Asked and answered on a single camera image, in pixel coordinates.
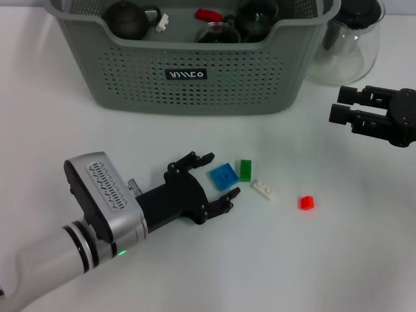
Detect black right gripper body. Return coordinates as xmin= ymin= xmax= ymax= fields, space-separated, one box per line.
xmin=385 ymin=88 xmax=416 ymax=148

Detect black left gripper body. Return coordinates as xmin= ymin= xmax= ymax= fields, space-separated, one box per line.
xmin=134 ymin=161 xmax=209 ymax=235

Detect blue square plate brick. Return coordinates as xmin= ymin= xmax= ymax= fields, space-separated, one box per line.
xmin=209 ymin=162 xmax=239 ymax=191

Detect glass teacup black holder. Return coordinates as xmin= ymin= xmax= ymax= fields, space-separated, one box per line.
xmin=234 ymin=0 xmax=280 ymax=44
xmin=196 ymin=14 xmax=242 ymax=44

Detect white brick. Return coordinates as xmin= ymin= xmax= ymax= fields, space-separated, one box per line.
xmin=155 ymin=13 xmax=170 ymax=33
xmin=250 ymin=179 xmax=280 ymax=202

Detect dark red long brick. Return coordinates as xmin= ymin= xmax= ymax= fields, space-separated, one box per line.
xmin=195 ymin=8 xmax=224 ymax=22

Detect grey-green perforated storage bin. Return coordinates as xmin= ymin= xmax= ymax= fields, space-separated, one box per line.
xmin=48 ymin=0 xmax=342 ymax=117

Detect green rectangular brick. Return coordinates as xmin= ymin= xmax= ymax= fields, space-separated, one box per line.
xmin=239 ymin=159 xmax=254 ymax=183

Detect glass carafe black lid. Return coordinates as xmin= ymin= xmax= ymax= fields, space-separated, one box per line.
xmin=305 ymin=0 xmax=387 ymax=86

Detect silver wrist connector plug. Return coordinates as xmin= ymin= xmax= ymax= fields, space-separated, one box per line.
xmin=126 ymin=177 xmax=142 ymax=196

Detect small orange-red brick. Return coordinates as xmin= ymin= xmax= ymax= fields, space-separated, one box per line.
xmin=298 ymin=195 xmax=315 ymax=211

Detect black clay teapot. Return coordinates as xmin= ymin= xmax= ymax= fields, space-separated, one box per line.
xmin=103 ymin=1 xmax=163 ymax=40

